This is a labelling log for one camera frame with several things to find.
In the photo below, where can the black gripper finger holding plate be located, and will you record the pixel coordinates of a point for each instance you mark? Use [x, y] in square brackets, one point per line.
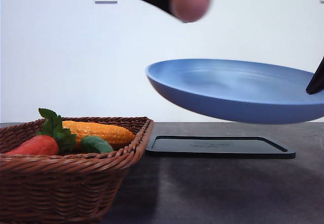
[316, 83]

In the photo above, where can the brown egg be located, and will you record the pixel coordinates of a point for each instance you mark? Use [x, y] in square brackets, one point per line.
[190, 11]

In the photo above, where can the blue plate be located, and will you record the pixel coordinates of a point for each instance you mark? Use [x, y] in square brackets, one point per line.
[233, 91]

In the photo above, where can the brown wicker basket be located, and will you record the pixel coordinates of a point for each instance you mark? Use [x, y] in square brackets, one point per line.
[66, 188]

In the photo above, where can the black tray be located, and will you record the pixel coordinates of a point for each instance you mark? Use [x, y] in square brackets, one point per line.
[216, 147]

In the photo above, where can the yellow toy corn cob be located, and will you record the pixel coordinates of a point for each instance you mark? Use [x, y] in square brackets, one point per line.
[113, 134]

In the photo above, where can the green toy vegetable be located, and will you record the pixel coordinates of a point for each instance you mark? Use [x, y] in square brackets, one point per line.
[93, 144]

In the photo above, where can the orange toy carrot with leaves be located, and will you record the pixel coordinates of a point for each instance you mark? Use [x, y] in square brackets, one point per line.
[53, 140]

